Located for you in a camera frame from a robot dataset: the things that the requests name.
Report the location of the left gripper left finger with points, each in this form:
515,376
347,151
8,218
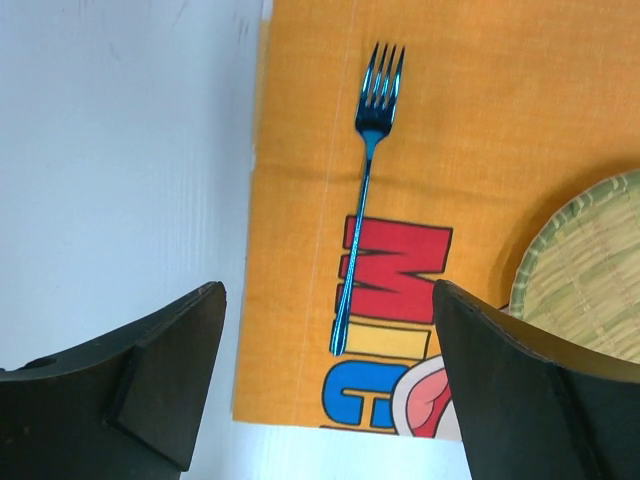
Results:
125,405

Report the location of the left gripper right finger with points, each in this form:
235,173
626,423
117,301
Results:
531,405

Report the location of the round woven bamboo plate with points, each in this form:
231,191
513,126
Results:
579,277

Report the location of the orange cartoon mouse placemat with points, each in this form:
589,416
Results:
506,110

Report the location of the blue metallic fork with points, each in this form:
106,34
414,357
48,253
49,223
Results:
374,120

